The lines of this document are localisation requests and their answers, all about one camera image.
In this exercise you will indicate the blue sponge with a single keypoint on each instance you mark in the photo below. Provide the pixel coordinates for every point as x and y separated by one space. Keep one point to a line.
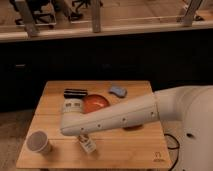
118 91

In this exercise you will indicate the white paper cup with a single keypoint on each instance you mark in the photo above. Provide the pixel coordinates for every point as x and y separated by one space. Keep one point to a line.
38 142

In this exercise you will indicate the orange bowl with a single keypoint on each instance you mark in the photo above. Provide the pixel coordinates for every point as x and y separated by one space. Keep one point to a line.
94 102

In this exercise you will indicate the black office chair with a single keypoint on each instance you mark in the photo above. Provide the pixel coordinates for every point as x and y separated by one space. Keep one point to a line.
35 7

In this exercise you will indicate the right grey metal post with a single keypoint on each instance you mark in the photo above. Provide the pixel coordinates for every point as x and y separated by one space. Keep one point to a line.
191 10

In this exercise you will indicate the grey metal post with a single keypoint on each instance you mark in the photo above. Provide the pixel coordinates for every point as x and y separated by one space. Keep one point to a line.
27 18
95 14
191 10

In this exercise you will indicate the left grey metal post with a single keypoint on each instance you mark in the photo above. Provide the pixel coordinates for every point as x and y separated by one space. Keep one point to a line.
27 18

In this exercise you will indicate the middle grey metal post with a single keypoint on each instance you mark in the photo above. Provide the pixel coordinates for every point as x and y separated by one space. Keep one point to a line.
95 14

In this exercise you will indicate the black cylinder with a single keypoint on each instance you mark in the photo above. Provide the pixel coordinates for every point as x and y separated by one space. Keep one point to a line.
75 93

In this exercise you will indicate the white labelled bottle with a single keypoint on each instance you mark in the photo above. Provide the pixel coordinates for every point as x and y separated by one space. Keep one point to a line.
87 143

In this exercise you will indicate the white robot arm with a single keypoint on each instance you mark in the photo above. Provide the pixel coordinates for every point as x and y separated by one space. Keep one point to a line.
190 105

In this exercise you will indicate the brown sausage-shaped object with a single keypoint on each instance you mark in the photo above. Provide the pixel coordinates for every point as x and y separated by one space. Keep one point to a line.
133 128

